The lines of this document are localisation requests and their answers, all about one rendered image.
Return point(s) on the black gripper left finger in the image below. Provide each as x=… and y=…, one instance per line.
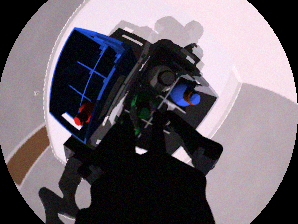
x=109, y=151

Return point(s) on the black divided crate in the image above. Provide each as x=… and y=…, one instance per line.
x=194, y=114

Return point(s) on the dark blue crate with dividers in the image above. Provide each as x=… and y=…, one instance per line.
x=70, y=79

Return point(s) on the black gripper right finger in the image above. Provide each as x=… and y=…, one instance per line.
x=203, y=151

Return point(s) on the blue bottle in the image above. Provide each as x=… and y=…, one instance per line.
x=183, y=95

